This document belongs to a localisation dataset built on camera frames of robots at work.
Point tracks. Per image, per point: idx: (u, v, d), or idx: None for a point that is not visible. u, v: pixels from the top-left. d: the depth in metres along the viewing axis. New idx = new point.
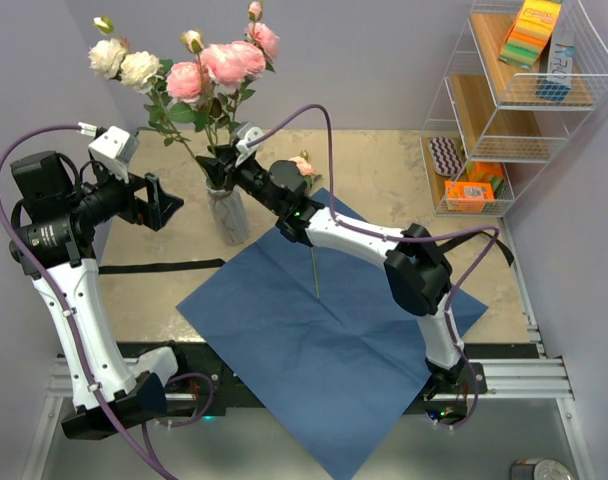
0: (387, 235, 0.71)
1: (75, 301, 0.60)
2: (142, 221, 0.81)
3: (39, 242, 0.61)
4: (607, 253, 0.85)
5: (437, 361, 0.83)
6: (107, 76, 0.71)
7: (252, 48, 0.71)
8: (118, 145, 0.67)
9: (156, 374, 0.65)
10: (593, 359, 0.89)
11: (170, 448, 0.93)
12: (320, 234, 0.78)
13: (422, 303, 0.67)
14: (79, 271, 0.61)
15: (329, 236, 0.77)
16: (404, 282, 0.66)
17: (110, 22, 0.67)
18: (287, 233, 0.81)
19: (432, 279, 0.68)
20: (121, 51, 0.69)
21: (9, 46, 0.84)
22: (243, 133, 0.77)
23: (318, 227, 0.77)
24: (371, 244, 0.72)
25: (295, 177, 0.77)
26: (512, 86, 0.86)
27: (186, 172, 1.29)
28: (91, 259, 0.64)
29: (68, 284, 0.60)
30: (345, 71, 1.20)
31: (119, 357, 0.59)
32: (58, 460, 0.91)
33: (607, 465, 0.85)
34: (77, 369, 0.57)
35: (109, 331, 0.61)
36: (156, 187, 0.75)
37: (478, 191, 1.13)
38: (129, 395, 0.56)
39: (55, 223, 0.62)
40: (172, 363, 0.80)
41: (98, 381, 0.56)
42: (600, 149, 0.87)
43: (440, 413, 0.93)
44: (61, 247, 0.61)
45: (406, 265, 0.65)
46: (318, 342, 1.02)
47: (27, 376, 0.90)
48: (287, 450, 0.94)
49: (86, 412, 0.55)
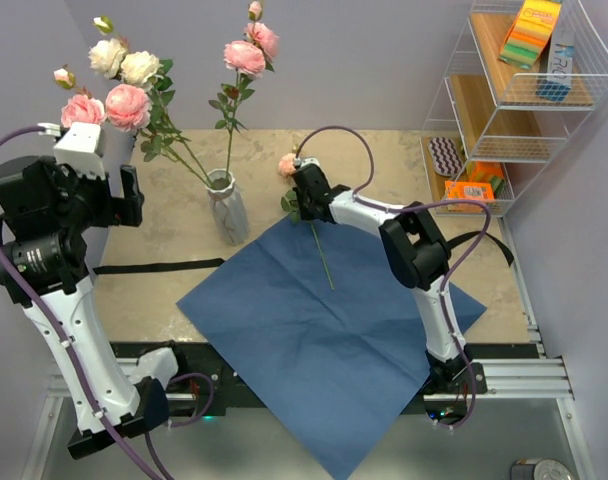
0: (389, 207, 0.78)
1: (72, 330, 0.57)
2: (119, 221, 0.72)
3: (26, 267, 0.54)
4: None
5: (434, 353, 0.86)
6: (107, 75, 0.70)
7: (250, 48, 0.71)
8: (93, 139, 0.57)
9: (155, 380, 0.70)
10: (593, 358, 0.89)
11: (171, 449, 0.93)
12: (339, 208, 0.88)
13: (409, 269, 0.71)
14: (75, 299, 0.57)
15: (346, 210, 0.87)
16: (395, 250, 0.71)
17: (111, 21, 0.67)
18: (317, 212, 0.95)
19: (426, 253, 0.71)
20: (122, 50, 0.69)
21: (10, 48, 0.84)
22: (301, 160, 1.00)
23: (338, 202, 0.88)
24: (376, 215, 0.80)
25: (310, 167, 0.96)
26: (512, 86, 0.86)
27: (186, 172, 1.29)
28: (84, 280, 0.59)
29: (65, 312, 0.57)
30: (346, 71, 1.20)
31: (120, 378, 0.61)
32: (56, 462, 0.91)
33: None
34: (80, 395, 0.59)
35: (107, 350, 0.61)
36: (134, 178, 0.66)
37: (478, 191, 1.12)
38: (135, 417, 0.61)
39: (42, 243, 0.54)
40: (173, 365, 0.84)
41: (103, 406, 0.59)
42: (600, 150, 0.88)
43: (440, 413, 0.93)
44: (52, 272, 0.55)
45: (397, 230, 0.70)
46: (317, 341, 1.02)
47: (26, 376, 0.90)
48: (287, 451, 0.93)
49: (92, 435, 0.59)
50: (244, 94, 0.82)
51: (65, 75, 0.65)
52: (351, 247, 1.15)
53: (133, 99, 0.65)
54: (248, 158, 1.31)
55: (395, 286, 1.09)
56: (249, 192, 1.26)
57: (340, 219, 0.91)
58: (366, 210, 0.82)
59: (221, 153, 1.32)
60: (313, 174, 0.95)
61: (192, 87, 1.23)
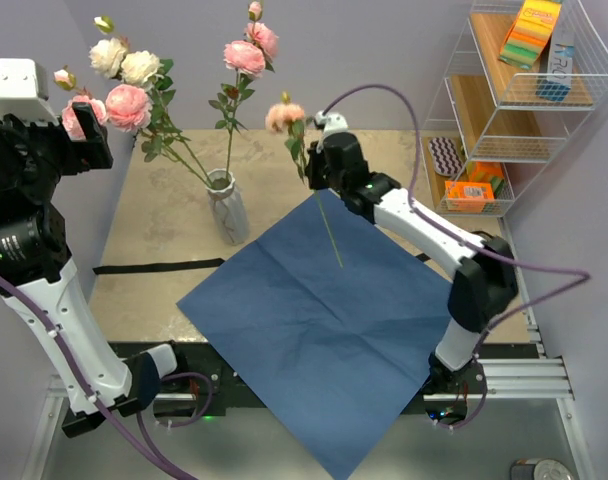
0: (467, 240, 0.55)
1: (59, 317, 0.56)
2: (89, 166, 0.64)
3: (2, 256, 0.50)
4: (607, 252, 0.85)
5: (443, 360, 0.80)
6: (108, 75, 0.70)
7: (248, 48, 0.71)
8: (31, 79, 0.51)
9: (148, 356, 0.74)
10: (593, 359, 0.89)
11: (171, 449, 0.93)
12: (388, 216, 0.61)
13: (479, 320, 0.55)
14: (59, 287, 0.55)
15: (397, 222, 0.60)
16: (467, 296, 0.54)
17: (111, 21, 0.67)
18: (353, 207, 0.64)
19: (498, 297, 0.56)
20: (122, 51, 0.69)
21: (10, 48, 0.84)
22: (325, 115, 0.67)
23: (389, 207, 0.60)
24: (444, 243, 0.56)
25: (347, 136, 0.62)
26: (512, 86, 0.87)
27: (186, 172, 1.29)
28: (68, 266, 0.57)
29: (49, 301, 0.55)
30: (346, 71, 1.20)
31: (110, 359, 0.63)
32: (56, 462, 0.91)
33: None
34: (71, 380, 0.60)
35: (97, 334, 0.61)
36: (93, 116, 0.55)
37: (477, 191, 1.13)
38: (129, 398, 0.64)
39: (17, 228, 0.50)
40: (170, 359, 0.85)
41: (96, 389, 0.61)
42: (600, 150, 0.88)
43: (440, 413, 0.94)
44: (31, 260, 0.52)
45: (478, 277, 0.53)
46: (317, 341, 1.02)
47: (26, 375, 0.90)
48: (287, 450, 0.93)
49: (87, 416, 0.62)
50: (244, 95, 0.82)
51: (65, 77, 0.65)
52: (351, 247, 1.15)
53: (134, 100, 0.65)
54: (248, 158, 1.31)
55: (395, 286, 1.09)
56: (249, 193, 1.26)
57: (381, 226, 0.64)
58: (430, 232, 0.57)
59: (221, 153, 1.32)
60: (356, 153, 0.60)
61: (192, 87, 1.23)
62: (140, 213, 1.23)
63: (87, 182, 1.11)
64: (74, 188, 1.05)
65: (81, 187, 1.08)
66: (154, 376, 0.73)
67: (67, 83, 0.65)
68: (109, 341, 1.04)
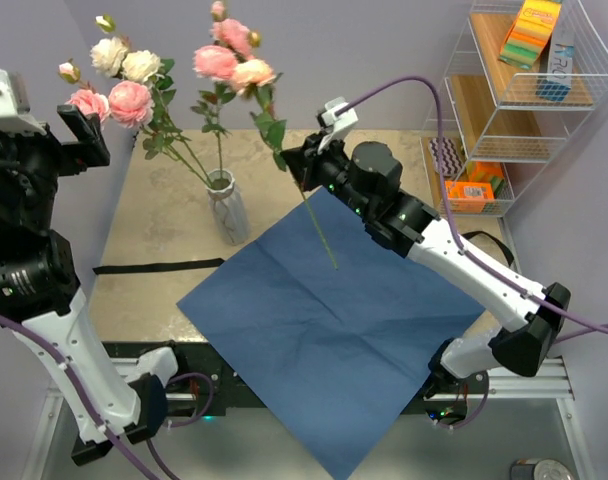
0: (530, 293, 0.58)
1: (69, 350, 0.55)
2: (85, 165, 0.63)
3: (12, 291, 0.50)
4: (607, 252, 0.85)
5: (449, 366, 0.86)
6: (108, 75, 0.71)
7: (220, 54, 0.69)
8: (7, 94, 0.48)
9: (154, 378, 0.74)
10: (594, 359, 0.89)
11: (171, 449, 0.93)
12: (436, 258, 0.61)
13: (531, 367, 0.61)
14: (70, 320, 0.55)
15: (446, 264, 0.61)
16: (533, 352, 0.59)
17: (113, 19, 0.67)
18: (381, 237, 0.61)
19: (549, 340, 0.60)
20: (123, 49, 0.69)
21: (10, 48, 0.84)
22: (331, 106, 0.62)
23: (437, 248, 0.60)
24: (506, 294, 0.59)
25: (388, 158, 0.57)
26: (512, 86, 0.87)
27: (186, 172, 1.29)
28: (78, 297, 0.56)
29: (59, 335, 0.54)
30: (346, 71, 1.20)
31: (120, 388, 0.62)
32: (55, 461, 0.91)
33: None
34: (81, 410, 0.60)
35: (107, 364, 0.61)
36: (82, 118, 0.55)
37: (477, 191, 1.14)
38: (138, 426, 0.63)
39: (28, 264, 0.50)
40: (172, 364, 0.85)
41: (106, 418, 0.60)
42: (600, 150, 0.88)
43: (440, 413, 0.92)
44: (41, 293, 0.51)
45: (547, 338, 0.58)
46: (317, 341, 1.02)
47: (26, 376, 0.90)
48: (286, 450, 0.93)
49: (96, 444, 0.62)
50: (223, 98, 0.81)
51: (69, 70, 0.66)
52: (351, 247, 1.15)
53: (136, 96, 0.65)
54: (248, 158, 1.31)
55: (395, 286, 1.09)
56: (249, 193, 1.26)
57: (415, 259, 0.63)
58: (489, 282, 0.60)
59: (221, 153, 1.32)
60: (396, 176, 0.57)
61: (192, 87, 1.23)
62: (141, 213, 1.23)
63: (87, 182, 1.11)
64: (74, 188, 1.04)
65: (81, 187, 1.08)
66: (162, 400, 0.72)
67: (70, 76, 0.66)
68: (109, 341, 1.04)
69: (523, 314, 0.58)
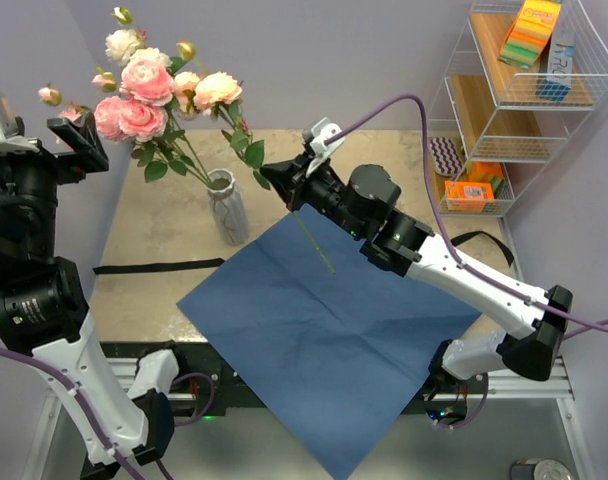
0: (534, 300, 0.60)
1: (78, 376, 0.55)
2: (83, 173, 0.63)
3: (23, 320, 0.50)
4: None
5: (453, 371, 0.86)
6: (118, 64, 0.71)
7: (137, 115, 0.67)
8: None
9: (162, 396, 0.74)
10: (593, 359, 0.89)
11: (171, 448, 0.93)
12: (435, 273, 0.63)
13: (541, 371, 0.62)
14: (78, 347, 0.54)
15: (445, 278, 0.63)
16: (542, 357, 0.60)
17: (128, 13, 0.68)
18: (380, 259, 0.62)
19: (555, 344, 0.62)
20: (135, 43, 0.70)
21: (10, 49, 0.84)
22: (318, 130, 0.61)
23: (435, 264, 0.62)
24: (511, 304, 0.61)
25: (386, 183, 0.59)
26: (512, 86, 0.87)
27: (186, 172, 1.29)
28: (87, 323, 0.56)
29: (69, 362, 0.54)
30: (346, 71, 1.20)
31: (129, 411, 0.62)
32: (55, 462, 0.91)
33: None
34: (90, 434, 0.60)
35: (115, 386, 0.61)
36: (73, 130, 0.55)
37: (477, 191, 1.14)
38: (147, 447, 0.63)
39: (38, 292, 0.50)
40: (174, 366, 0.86)
41: (115, 441, 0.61)
42: (600, 150, 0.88)
43: (440, 413, 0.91)
44: (51, 320, 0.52)
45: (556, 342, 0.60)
46: (317, 341, 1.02)
47: (26, 376, 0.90)
48: (286, 450, 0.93)
49: (106, 465, 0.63)
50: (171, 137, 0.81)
51: (48, 95, 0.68)
52: (351, 247, 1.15)
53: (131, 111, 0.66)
54: None
55: (395, 286, 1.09)
56: (249, 193, 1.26)
57: (416, 278, 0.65)
58: (493, 293, 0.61)
59: (221, 153, 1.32)
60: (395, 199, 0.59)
61: None
62: (140, 213, 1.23)
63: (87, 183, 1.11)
64: (74, 188, 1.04)
65: (81, 187, 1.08)
66: (170, 419, 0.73)
67: (50, 99, 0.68)
68: (109, 341, 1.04)
69: (530, 322, 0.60)
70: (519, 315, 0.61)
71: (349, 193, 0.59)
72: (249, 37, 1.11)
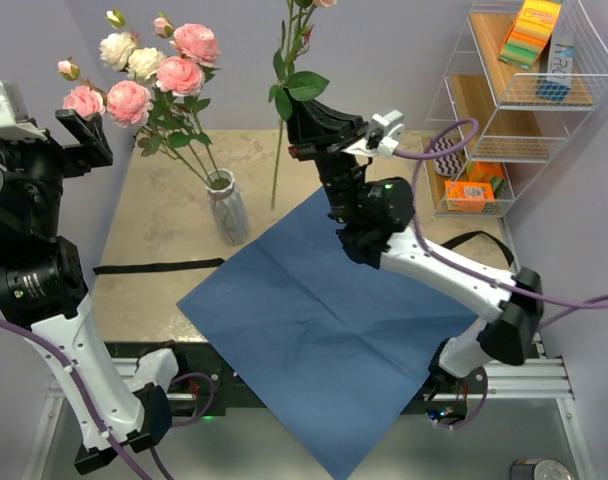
0: (499, 281, 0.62)
1: (75, 353, 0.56)
2: (88, 166, 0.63)
3: (23, 293, 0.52)
4: (607, 252, 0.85)
5: (450, 368, 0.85)
6: (115, 68, 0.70)
7: (184, 66, 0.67)
8: (1, 106, 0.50)
9: (159, 388, 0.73)
10: (593, 359, 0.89)
11: (171, 448, 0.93)
12: (403, 261, 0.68)
13: (518, 356, 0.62)
14: (75, 323, 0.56)
15: (414, 266, 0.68)
16: (513, 337, 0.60)
17: (122, 15, 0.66)
18: (356, 252, 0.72)
19: (531, 330, 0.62)
20: (132, 44, 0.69)
21: (10, 49, 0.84)
22: (390, 129, 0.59)
23: (403, 253, 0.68)
24: (477, 288, 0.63)
25: (410, 207, 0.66)
26: (512, 86, 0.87)
27: (186, 172, 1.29)
28: (85, 302, 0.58)
29: (66, 337, 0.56)
30: (346, 71, 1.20)
31: (124, 395, 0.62)
32: (55, 462, 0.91)
33: None
34: (84, 415, 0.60)
35: (111, 369, 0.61)
36: (81, 120, 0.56)
37: (477, 191, 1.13)
38: (141, 434, 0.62)
39: (39, 268, 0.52)
40: (173, 365, 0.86)
41: (109, 425, 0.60)
42: (600, 150, 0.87)
43: (440, 413, 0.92)
44: (50, 295, 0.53)
45: (523, 319, 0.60)
46: (317, 341, 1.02)
47: (26, 376, 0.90)
48: (286, 450, 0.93)
49: (99, 452, 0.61)
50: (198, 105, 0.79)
51: (68, 67, 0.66)
52: None
53: (133, 98, 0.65)
54: (248, 158, 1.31)
55: (395, 286, 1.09)
56: (249, 192, 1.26)
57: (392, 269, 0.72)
58: (458, 277, 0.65)
59: (221, 153, 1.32)
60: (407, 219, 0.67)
61: None
62: (141, 213, 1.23)
63: (87, 182, 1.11)
64: (74, 188, 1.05)
65: (81, 187, 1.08)
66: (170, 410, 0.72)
67: (73, 69, 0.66)
68: (109, 342, 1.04)
69: (496, 304, 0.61)
70: (485, 296, 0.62)
71: (374, 201, 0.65)
72: (250, 38, 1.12)
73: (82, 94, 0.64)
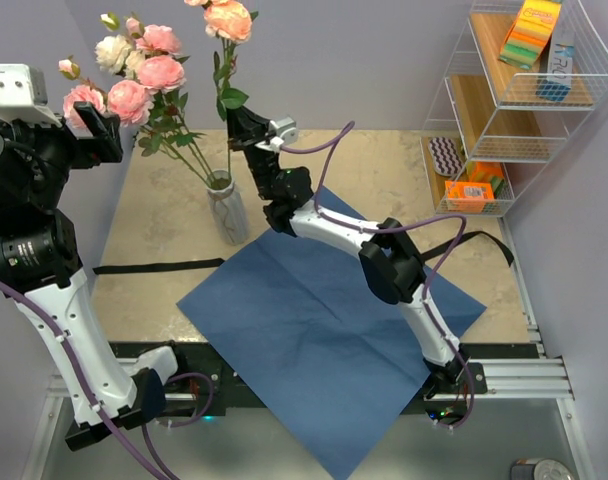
0: (364, 228, 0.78)
1: (67, 324, 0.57)
2: (98, 161, 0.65)
3: (17, 261, 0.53)
4: None
5: (433, 360, 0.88)
6: (111, 71, 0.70)
7: (162, 62, 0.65)
8: (25, 87, 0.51)
9: (152, 370, 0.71)
10: (593, 359, 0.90)
11: (170, 448, 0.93)
12: (304, 225, 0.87)
13: (392, 290, 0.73)
14: (68, 293, 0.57)
15: (310, 227, 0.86)
16: (378, 272, 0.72)
17: (117, 17, 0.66)
18: (273, 224, 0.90)
19: (403, 269, 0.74)
20: (128, 46, 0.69)
21: (10, 49, 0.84)
22: (281, 129, 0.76)
23: (301, 219, 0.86)
24: (349, 235, 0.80)
25: (306, 188, 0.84)
26: (512, 86, 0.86)
27: (186, 172, 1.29)
28: (79, 274, 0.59)
29: (58, 307, 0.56)
30: (346, 71, 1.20)
31: (116, 369, 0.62)
32: (56, 462, 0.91)
33: (607, 466, 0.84)
34: (75, 388, 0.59)
35: (104, 344, 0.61)
36: (96, 114, 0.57)
37: (477, 191, 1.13)
38: (132, 409, 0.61)
39: (34, 237, 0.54)
40: (172, 362, 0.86)
41: (100, 399, 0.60)
42: (600, 150, 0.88)
43: (440, 413, 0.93)
44: (43, 265, 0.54)
45: (378, 254, 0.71)
46: (317, 340, 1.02)
47: (26, 376, 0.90)
48: (286, 450, 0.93)
49: (90, 428, 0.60)
50: (182, 104, 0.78)
51: (68, 67, 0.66)
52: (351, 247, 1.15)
53: (133, 98, 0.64)
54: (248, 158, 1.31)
55: None
56: (249, 193, 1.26)
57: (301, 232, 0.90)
58: (337, 229, 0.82)
59: (221, 154, 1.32)
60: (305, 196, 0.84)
61: (193, 87, 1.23)
62: (141, 213, 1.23)
63: (87, 182, 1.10)
64: (74, 188, 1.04)
65: (81, 187, 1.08)
66: (163, 394, 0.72)
67: (72, 70, 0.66)
68: (109, 342, 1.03)
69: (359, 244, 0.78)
70: (355, 241, 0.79)
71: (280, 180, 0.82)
72: (251, 37, 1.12)
73: (79, 93, 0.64)
